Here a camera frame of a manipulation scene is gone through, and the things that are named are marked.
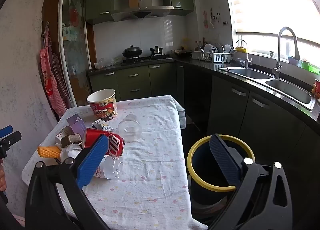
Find white floral tablecloth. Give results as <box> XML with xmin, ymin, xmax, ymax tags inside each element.
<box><xmin>21</xmin><ymin>95</ymin><xmax>209</xmax><ymax>230</ymax></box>

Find clear plastic bags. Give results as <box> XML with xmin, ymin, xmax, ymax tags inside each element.
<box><xmin>94</xmin><ymin>56</ymin><xmax>123</xmax><ymax>69</ymax></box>

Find large steel faucet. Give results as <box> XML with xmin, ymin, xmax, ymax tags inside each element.
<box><xmin>272</xmin><ymin>27</ymin><xmax>300</xmax><ymax>80</ymax></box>

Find clear plastic bottle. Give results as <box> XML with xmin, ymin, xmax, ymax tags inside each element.
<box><xmin>94</xmin><ymin>155</ymin><xmax>123</xmax><ymax>180</ymax></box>

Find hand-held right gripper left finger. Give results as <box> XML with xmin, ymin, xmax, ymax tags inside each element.
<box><xmin>25</xmin><ymin>134</ymin><xmax>110</xmax><ymax>230</ymax></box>

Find green plastic container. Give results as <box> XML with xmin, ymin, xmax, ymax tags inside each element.
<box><xmin>301</xmin><ymin>60</ymin><xmax>320</xmax><ymax>75</ymax></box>

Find clear plastic cup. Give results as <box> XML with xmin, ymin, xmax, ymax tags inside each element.
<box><xmin>117</xmin><ymin>114</ymin><xmax>143</xmax><ymax>142</ymax></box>

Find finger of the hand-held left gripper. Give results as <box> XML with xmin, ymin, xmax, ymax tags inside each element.
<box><xmin>0</xmin><ymin>131</ymin><xmax>22</xmax><ymax>159</ymax></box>
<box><xmin>0</xmin><ymin>125</ymin><xmax>14</xmax><ymax>137</ymax></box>

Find pan with lid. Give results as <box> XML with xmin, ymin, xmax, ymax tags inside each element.
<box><xmin>174</xmin><ymin>48</ymin><xmax>193</xmax><ymax>57</ymax></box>

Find glass sliding door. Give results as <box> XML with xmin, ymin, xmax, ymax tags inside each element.
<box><xmin>58</xmin><ymin>0</ymin><xmax>92</xmax><ymax>108</ymax></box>

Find steel range hood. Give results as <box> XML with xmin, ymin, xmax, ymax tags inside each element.
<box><xmin>111</xmin><ymin>5</ymin><xmax>174</xmax><ymax>22</ymax></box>

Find pink checked apron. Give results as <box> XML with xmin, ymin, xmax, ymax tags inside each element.
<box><xmin>39</xmin><ymin>26</ymin><xmax>68</xmax><ymax>118</ymax></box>

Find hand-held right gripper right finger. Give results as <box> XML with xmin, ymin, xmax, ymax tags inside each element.
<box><xmin>207</xmin><ymin>133</ymin><xmax>293</xmax><ymax>230</ymax></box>

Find crumpled white tissue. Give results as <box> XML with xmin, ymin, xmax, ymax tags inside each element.
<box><xmin>60</xmin><ymin>144</ymin><xmax>83</xmax><ymax>163</ymax></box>

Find person's left hand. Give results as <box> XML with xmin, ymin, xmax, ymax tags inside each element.
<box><xmin>0</xmin><ymin>157</ymin><xmax>7</xmax><ymax>192</ymax></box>

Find dark green sink cabinet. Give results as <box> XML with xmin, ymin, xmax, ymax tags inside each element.
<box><xmin>175</xmin><ymin>61</ymin><xmax>320</xmax><ymax>170</ymax></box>

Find black wok with lid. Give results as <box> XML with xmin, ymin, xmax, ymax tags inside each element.
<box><xmin>122</xmin><ymin>45</ymin><xmax>143</xmax><ymax>59</ymax></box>

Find blue bin with yellow rim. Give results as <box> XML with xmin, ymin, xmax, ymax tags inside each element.
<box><xmin>187</xmin><ymin>134</ymin><xmax>256</xmax><ymax>207</ymax></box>

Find small steel faucet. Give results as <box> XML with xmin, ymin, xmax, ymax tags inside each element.
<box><xmin>235</xmin><ymin>40</ymin><xmax>250</xmax><ymax>69</ymax></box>

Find yellow foam fruit net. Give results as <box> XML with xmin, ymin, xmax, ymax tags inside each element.
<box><xmin>37</xmin><ymin>146</ymin><xmax>62</xmax><ymax>158</ymax></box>

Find condiment bottles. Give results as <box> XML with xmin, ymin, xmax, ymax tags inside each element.
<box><xmin>194</xmin><ymin>38</ymin><xmax>207</xmax><ymax>52</ymax></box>

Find row of plates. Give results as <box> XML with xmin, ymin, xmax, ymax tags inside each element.
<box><xmin>204</xmin><ymin>43</ymin><xmax>225</xmax><ymax>53</ymax></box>

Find red instant noodle cup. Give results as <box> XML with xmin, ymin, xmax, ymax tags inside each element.
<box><xmin>87</xmin><ymin>89</ymin><xmax>118</xmax><ymax>122</ymax></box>

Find crumpled seasoning sachet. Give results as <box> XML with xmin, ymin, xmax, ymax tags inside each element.
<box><xmin>92</xmin><ymin>118</ymin><xmax>115</xmax><ymax>132</ymax></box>

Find green drawer cabinet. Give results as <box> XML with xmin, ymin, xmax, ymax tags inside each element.
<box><xmin>89</xmin><ymin>63</ymin><xmax>178</xmax><ymax>101</ymax></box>

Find dark checked apron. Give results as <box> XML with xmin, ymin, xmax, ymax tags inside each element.
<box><xmin>49</xmin><ymin>50</ymin><xmax>73</xmax><ymax>111</ymax></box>

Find black gas stove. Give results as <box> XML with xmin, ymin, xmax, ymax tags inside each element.
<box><xmin>122</xmin><ymin>55</ymin><xmax>173</xmax><ymax>64</ymax></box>

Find white window blind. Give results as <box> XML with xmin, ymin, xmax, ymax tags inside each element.
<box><xmin>221</xmin><ymin>0</ymin><xmax>320</xmax><ymax>43</ymax></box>

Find red soda can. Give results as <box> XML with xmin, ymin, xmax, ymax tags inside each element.
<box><xmin>82</xmin><ymin>127</ymin><xmax>125</xmax><ymax>157</ymax></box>

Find purple paper box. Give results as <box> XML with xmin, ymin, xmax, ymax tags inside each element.
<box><xmin>66</xmin><ymin>115</ymin><xmax>87</xmax><ymax>134</ymax></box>

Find white dish rack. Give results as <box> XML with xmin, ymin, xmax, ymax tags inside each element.
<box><xmin>192</xmin><ymin>51</ymin><xmax>233</xmax><ymax>63</ymax></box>

